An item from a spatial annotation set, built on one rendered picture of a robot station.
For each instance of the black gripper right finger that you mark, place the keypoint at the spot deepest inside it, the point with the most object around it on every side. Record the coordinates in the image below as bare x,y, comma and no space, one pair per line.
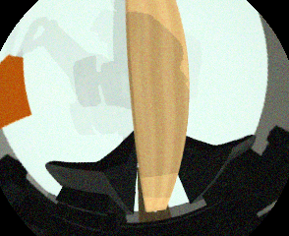
202,163

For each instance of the wooden post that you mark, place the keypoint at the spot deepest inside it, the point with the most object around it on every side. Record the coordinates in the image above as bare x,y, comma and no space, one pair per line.
149,215

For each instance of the wooden rail with steel hooks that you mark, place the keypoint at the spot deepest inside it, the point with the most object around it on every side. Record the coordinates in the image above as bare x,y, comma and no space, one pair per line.
159,90

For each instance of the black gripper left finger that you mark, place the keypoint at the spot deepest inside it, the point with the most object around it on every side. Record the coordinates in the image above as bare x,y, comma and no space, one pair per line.
115,174

